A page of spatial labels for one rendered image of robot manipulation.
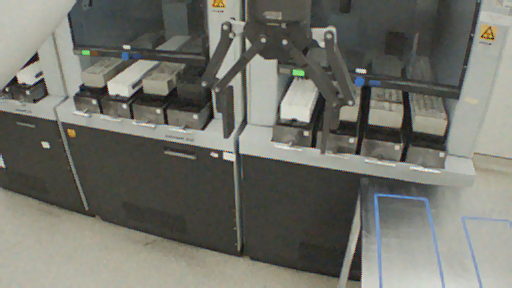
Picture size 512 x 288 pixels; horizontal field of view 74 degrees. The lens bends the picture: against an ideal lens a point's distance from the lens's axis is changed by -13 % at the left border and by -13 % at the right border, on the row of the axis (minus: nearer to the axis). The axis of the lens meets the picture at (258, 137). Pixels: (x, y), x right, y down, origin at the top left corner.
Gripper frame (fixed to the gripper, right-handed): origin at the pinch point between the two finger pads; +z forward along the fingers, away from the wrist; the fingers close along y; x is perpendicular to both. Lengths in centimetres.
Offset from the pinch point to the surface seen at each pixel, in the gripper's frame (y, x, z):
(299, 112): -8, 70, 35
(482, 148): 100, 186, 106
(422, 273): 31, 13, 38
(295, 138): -9, 66, 43
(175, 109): -54, 67, 39
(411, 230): 28, 26, 38
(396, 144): 25, 66, 39
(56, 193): -136, 66, 101
